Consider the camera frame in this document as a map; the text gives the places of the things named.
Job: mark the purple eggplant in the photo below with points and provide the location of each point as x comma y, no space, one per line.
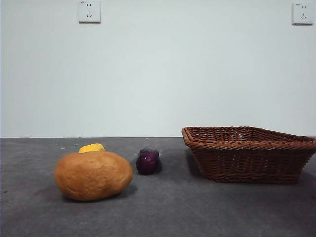
147,161

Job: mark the white wall socket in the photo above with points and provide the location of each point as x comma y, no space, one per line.
302,14
89,12

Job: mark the brown potato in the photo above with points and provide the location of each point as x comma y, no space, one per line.
93,176

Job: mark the yellow corn cob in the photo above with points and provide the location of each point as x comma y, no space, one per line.
91,148

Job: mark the brown wicker basket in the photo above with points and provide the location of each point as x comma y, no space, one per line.
247,160

